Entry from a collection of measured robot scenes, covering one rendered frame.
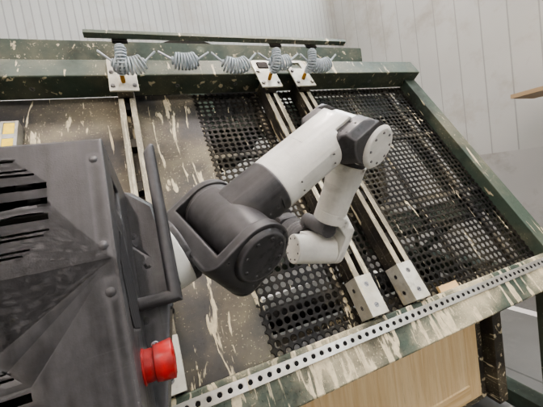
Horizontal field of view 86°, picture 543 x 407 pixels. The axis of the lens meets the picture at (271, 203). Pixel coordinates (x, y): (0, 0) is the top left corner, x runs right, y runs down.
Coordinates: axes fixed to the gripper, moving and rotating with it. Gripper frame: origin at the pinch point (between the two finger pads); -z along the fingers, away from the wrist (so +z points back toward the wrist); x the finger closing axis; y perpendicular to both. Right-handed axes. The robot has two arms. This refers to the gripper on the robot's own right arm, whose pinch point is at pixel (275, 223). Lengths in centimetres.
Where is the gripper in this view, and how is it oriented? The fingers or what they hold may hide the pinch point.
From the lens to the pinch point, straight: 86.3
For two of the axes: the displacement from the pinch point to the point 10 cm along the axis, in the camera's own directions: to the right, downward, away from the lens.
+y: -9.2, 1.7, -3.6
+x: -0.8, -9.7, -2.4
